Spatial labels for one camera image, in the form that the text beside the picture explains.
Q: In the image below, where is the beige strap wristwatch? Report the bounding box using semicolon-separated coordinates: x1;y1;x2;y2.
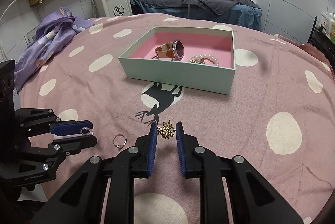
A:
152;40;184;61

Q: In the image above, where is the pink polka dot bedsheet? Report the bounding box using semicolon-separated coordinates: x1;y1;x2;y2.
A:
19;14;334;223

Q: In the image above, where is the thin silver ring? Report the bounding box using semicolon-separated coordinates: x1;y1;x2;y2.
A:
112;134;128;149

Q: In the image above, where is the black trolley rack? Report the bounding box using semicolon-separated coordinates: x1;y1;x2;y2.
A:
308;17;335;69

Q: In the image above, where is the white pearl bracelet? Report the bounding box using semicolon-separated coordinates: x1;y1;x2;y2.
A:
189;54;220;67

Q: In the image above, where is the massage bed grey blanket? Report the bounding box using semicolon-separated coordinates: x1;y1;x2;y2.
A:
134;0;262;31

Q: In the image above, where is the purple crumpled cloth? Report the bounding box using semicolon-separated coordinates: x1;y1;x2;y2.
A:
14;7;94;91

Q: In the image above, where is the mint box pink lining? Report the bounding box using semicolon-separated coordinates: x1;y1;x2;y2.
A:
119;27;236;95

